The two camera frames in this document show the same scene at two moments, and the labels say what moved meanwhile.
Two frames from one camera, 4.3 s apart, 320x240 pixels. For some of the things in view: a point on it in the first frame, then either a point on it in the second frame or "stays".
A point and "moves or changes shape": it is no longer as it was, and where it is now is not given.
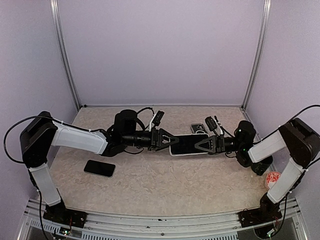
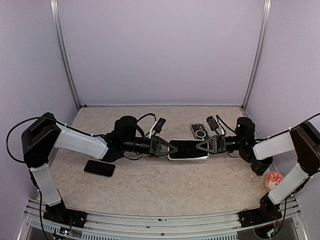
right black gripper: [216, 144] stays
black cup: [260, 167] stays
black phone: [99, 168] stays
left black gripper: [157, 139] -> [159, 141]
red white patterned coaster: [271, 178] stays
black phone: [186, 144] moves or changes shape
